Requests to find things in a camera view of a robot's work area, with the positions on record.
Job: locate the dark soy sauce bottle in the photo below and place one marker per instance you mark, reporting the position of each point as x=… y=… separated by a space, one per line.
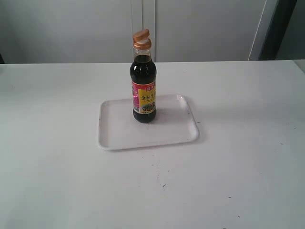
x=143 y=77

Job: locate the white rectangular plastic tray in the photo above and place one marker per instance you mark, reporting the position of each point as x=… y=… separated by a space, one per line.
x=173 y=124

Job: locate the dark door frame post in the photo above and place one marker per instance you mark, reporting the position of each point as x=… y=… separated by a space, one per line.
x=277 y=28

